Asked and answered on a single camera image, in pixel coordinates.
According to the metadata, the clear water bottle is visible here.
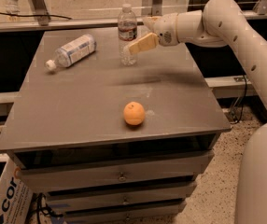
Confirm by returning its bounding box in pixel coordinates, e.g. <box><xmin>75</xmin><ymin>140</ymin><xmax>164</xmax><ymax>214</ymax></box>
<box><xmin>118</xmin><ymin>4</ymin><xmax>137</xmax><ymax>65</ymax></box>

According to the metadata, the metal frame rail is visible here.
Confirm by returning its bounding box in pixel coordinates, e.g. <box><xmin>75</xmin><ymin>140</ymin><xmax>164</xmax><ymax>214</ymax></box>
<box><xmin>0</xmin><ymin>10</ymin><xmax>267</xmax><ymax>33</ymax></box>

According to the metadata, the black cable on floor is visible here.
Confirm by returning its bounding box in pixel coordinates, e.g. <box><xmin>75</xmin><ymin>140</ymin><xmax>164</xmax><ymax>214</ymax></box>
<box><xmin>0</xmin><ymin>10</ymin><xmax>74</xmax><ymax>21</ymax></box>

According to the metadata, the orange fruit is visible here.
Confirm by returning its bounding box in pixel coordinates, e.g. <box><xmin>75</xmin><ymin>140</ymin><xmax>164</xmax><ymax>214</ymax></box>
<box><xmin>123</xmin><ymin>102</ymin><xmax>146</xmax><ymax>126</ymax></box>

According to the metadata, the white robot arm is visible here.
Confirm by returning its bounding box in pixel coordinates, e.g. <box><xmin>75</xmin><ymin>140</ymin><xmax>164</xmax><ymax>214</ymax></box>
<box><xmin>124</xmin><ymin>0</ymin><xmax>267</xmax><ymax>224</ymax></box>

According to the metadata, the white cardboard box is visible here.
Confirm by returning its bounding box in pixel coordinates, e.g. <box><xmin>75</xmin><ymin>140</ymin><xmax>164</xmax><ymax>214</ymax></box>
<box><xmin>0</xmin><ymin>159</ymin><xmax>33</xmax><ymax>224</ymax></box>

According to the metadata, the lying labelled plastic bottle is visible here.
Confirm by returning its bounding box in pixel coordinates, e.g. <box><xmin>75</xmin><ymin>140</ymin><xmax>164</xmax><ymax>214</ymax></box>
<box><xmin>45</xmin><ymin>34</ymin><xmax>97</xmax><ymax>71</ymax></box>

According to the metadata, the grey drawer cabinet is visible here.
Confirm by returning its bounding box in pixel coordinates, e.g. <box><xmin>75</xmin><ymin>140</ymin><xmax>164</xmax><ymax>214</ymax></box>
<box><xmin>0</xmin><ymin>28</ymin><xmax>230</xmax><ymax>224</ymax></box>

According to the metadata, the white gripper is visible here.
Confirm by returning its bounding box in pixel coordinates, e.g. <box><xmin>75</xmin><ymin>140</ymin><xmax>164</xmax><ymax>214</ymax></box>
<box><xmin>127</xmin><ymin>13</ymin><xmax>178</xmax><ymax>55</ymax></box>

